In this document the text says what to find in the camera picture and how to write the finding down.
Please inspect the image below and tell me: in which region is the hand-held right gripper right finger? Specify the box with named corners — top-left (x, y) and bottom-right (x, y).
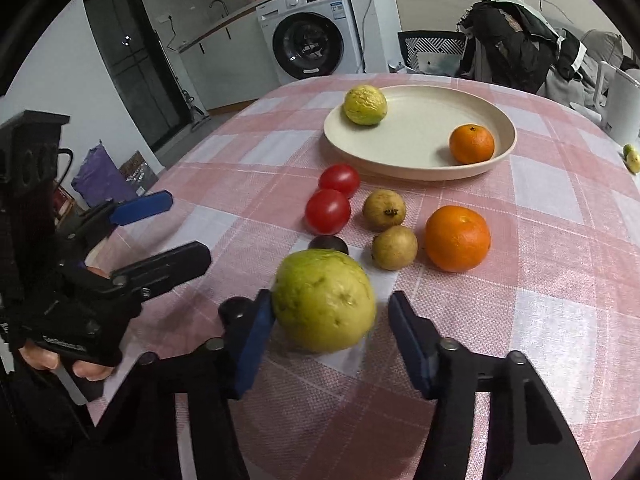
top-left (387, 290), bottom-right (593, 480)

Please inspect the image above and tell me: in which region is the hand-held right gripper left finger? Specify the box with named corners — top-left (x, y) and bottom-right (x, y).
top-left (67, 287), bottom-right (277, 480)

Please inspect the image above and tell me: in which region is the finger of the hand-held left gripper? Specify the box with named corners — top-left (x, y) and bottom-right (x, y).
top-left (57, 190), bottom-right (174, 256)
top-left (107, 241), bottom-right (212, 305)

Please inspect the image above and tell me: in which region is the large green guava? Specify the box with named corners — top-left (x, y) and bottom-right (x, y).
top-left (270, 251), bottom-right (377, 354)

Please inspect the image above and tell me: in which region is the small brown-yellow fruit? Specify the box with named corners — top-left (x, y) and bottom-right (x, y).
top-left (363, 189), bottom-right (407, 232)
top-left (371, 225), bottom-right (419, 271)

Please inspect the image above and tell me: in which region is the large orange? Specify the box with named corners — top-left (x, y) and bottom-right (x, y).
top-left (424, 205), bottom-right (492, 273)

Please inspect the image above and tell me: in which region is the dark purple passion fruit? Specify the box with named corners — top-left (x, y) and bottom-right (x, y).
top-left (307, 234), bottom-right (350, 257)

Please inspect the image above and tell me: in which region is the red tomato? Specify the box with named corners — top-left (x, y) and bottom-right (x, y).
top-left (318, 164), bottom-right (361, 199)
top-left (305, 188), bottom-right (352, 235)

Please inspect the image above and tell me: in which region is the cream round plate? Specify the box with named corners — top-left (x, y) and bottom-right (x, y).
top-left (322, 84), bottom-right (517, 181)

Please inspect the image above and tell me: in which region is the person's left hand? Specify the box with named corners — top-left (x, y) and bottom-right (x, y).
top-left (19, 339), bottom-right (115, 383)

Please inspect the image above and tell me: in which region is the purple bag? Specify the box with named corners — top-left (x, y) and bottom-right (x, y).
top-left (71, 142), bottom-right (138, 208)

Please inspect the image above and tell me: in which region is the black glass door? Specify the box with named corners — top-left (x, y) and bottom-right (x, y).
top-left (82, 0), bottom-right (190, 153)

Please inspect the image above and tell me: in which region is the pink checkered tablecloth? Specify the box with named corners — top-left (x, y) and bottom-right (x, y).
top-left (85, 72), bottom-right (640, 480)

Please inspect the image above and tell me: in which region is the kitchen counter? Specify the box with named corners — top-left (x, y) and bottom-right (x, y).
top-left (177, 0), bottom-right (281, 53)

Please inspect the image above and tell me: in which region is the small orange mandarin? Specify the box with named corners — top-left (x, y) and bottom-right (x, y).
top-left (448, 124), bottom-right (496, 165)

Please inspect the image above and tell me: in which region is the white washing machine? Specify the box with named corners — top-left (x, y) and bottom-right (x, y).
top-left (256, 0), bottom-right (364, 86)

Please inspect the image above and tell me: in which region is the yellow wrinkled guava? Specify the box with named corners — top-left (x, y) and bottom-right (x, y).
top-left (342, 85), bottom-right (388, 127)

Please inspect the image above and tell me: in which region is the white paper bag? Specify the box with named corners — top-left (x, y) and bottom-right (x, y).
top-left (420, 52), bottom-right (463, 77)

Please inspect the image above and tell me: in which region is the black mesh chair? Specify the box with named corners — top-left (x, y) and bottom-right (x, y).
top-left (397, 30), bottom-right (471, 77)

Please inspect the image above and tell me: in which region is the pile of dark clothes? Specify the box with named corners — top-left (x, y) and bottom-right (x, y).
top-left (457, 0), bottom-right (588, 96)

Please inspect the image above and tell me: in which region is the white electric kettle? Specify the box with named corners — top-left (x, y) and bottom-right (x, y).
top-left (595, 61), bottom-right (640, 146)

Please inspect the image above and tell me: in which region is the grey sofa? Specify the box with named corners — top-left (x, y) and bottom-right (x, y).
top-left (537, 29), bottom-right (640, 111)

